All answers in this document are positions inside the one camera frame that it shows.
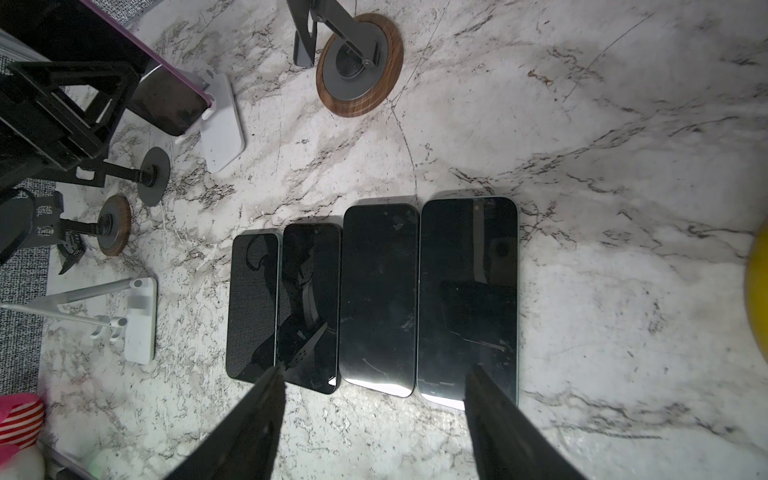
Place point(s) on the dark grey cased phone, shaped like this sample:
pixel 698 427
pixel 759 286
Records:
pixel 468 296

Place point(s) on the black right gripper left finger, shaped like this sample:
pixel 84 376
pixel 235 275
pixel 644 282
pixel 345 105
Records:
pixel 244 445

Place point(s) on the purple edged phone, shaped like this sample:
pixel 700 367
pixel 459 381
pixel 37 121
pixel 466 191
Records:
pixel 80 31

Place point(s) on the white folding phone stand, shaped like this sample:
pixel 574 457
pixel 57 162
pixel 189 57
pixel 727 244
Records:
pixel 136 326

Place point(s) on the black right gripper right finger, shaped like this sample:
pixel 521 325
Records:
pixel 506 445

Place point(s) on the black phone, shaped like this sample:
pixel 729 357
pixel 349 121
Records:
pixel 308 316

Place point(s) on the green edged phone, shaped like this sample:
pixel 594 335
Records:
pixel 252 307

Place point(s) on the yellow rimmed bamboo steamer basket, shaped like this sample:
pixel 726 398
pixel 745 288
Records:
pixel 756 289

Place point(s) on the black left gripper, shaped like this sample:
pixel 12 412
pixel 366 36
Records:
pixel 58 116

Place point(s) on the pink white plush toy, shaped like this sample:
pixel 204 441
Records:
pixel 22 418

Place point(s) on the dark grey round phone stand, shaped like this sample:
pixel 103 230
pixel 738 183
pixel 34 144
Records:
pixel 151 178

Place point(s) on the teal edged phone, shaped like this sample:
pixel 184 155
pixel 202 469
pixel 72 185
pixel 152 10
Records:
pixel 378 302

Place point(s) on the wood base stand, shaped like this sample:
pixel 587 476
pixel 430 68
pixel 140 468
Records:
pixel 28 221
pixel 357 60

